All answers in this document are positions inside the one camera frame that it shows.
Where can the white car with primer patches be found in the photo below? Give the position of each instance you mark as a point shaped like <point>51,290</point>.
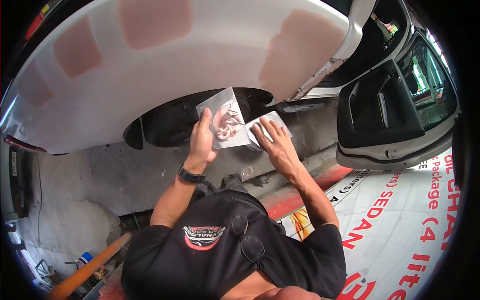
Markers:
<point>180,67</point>

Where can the black car tyre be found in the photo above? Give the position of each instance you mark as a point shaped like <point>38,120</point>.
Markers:
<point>172,120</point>

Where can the person's body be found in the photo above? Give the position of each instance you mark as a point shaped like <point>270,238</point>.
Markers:
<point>210,258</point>

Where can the person's right index finger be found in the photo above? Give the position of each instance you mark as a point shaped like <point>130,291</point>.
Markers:
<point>261,133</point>

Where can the metal filler spreader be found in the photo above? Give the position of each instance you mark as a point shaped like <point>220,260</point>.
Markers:
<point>279,119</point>

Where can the white printed banner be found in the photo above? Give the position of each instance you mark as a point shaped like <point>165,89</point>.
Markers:
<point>393,232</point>

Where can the square metal mixing plate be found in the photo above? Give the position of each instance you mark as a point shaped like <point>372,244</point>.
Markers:
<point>221,101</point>

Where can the person's right middle finger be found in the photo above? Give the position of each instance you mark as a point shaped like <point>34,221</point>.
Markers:
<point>270,126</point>

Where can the blue-lidded can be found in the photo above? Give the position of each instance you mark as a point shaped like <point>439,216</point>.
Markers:
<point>84,259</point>

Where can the person's legs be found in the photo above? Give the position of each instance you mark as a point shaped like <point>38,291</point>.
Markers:
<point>232,183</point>

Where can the open white car door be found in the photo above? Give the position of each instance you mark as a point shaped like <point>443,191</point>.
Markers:
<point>378,123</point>

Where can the black-framed eyeglasses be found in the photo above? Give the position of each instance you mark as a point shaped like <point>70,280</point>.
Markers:
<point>249,245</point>

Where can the person's right fingers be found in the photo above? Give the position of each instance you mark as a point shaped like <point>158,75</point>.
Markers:
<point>284,132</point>

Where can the person's left hand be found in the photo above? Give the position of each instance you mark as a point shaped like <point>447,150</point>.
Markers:
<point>200,146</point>

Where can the black wrist band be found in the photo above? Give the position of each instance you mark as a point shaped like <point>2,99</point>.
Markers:
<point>190,175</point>

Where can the person's right hand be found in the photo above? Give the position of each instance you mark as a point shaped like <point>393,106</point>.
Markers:
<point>279,150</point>

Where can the pink body filler blob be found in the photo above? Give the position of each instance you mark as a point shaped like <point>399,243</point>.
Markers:
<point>227,123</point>

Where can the person's left thumb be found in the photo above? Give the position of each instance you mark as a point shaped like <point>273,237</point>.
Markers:
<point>205,120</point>

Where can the orange pole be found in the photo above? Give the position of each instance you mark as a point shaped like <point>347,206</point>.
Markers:
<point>90,268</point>

